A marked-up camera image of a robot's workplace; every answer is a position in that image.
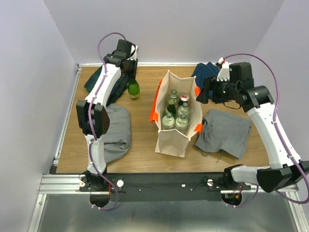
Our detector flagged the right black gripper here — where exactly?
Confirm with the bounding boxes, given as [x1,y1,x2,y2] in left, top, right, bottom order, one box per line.
[196,76,239,103]

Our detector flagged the green perrier bottle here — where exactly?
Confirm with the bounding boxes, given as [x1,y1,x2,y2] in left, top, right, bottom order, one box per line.
[127,78,140,99]
[165,99,177,119]

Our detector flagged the beige canvas tote bag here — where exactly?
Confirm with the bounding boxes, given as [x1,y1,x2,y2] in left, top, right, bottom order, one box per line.
[150,71,202,158]

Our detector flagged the clear bottle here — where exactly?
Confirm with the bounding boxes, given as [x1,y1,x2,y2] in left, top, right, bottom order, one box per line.
[162,112,175,130]
[178,102,190,118]
[175,114,188,132]
[169,89,179,102]

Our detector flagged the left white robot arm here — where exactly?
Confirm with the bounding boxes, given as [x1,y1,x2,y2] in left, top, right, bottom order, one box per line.
[76,39,138,191]

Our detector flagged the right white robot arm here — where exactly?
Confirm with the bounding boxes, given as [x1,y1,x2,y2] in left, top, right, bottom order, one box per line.
[196,58,309,192]

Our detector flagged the red soda can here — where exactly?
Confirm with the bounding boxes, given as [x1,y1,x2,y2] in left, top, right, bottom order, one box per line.
[179,93,190,106]

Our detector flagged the green plaid cloth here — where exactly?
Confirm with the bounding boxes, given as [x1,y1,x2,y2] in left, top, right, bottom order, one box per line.
[84,66,128,106]

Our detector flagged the blue denim jeans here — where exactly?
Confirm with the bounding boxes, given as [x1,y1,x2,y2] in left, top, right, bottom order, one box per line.
[192,62,219,100]

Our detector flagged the clear bottle back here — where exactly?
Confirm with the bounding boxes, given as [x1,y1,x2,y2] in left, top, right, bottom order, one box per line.
[169,89,179,102]

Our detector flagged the right grey shorts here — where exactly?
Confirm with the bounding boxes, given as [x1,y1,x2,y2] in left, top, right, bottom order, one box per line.
[195,110,251,160]

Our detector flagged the left grey cloth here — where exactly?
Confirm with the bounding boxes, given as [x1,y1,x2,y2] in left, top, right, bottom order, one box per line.
[104,104,131,163]

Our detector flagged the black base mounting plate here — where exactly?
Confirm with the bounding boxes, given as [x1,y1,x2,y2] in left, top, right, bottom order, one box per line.
[80,172,250,202]

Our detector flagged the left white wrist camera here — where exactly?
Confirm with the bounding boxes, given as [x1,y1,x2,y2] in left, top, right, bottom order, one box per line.
[127,44,138,60]

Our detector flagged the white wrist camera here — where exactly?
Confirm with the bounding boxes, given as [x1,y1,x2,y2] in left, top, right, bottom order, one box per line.
[127,44,138,60]
[216,58,230,82]

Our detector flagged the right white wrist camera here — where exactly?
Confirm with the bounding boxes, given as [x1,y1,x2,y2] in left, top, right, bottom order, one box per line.
[216,58,230,82]

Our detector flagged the aluminium frame rail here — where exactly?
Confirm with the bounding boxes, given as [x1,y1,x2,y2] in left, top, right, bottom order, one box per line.
[28,64,82,232]

